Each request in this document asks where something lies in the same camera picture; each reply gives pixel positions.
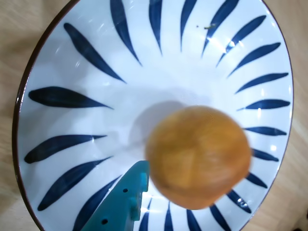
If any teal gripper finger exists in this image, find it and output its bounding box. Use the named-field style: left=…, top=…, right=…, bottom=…
left=80, top=160, right=150, bottom=231

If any small orange with dimpled end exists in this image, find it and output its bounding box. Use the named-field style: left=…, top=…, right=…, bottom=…
left=145, top=105, right=253, bottom=210

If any white plate blue leaf pattern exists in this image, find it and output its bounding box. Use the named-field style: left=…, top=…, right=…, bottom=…
left=12, top=0, right=300, bottom=231

